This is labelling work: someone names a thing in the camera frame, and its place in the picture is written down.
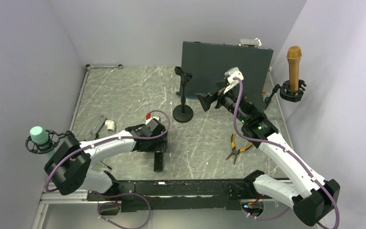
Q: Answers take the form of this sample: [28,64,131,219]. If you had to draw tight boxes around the white device behind panel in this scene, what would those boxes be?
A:
[239,38,262,48]

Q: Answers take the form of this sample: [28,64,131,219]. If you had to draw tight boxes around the grey metal bracket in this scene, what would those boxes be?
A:
[90,115,106,135]

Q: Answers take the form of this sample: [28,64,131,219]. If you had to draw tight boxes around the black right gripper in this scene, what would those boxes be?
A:
[196,80,249,125]

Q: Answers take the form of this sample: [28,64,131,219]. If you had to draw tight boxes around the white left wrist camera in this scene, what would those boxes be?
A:
[145,113,161,125]

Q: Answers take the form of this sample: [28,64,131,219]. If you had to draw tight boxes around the mint green toy microphone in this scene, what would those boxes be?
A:
[30,126,49,149]

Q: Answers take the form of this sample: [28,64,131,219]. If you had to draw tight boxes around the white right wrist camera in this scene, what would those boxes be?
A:
[224,67,244,94]

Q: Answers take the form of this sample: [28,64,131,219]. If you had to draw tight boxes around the yellow handle pliers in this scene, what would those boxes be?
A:
[226,133,253,165]

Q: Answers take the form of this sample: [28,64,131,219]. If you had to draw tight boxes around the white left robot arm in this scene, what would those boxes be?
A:
[44,118,171,200]

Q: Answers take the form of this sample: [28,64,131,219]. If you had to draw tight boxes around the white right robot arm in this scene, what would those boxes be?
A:
[196,78,340,229]

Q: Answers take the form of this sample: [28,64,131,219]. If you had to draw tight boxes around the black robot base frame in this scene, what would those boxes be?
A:
[87,178,263,213]

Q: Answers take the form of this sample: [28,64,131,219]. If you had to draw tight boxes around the black round-base mic stand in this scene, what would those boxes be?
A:
[173,66,193,123]

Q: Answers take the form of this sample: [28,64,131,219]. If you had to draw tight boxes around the black silver-mesh microphone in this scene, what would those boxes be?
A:
[153,152,164,173]

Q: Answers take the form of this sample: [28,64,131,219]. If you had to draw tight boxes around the silver ring spanner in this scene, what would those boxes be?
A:
[85,64,124,70]

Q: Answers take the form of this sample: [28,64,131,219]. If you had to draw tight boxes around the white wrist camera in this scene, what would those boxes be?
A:
[145,113,161,125]
[224,67,244,94]

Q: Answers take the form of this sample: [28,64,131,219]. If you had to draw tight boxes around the aluminium table edge rail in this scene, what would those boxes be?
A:
[69,69,91,131]

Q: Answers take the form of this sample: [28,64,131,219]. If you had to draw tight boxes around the black stand with shock mount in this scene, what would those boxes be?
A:
[264,80,307,109]

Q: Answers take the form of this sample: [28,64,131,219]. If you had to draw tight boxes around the gold microphone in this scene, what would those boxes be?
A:
[286,46,302,91]

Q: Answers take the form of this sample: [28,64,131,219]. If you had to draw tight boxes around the black tripod mic stand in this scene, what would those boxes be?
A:
[25,129,74,158]

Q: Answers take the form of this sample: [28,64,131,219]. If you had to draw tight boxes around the white pipe elbow fitting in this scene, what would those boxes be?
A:
[104,120,116,132]

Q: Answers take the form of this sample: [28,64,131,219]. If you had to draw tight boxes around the dark grey upright panel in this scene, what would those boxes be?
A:
[181,41,274,110]

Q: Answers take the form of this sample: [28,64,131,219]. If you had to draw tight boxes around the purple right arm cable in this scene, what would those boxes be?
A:
[232,77,341,229]

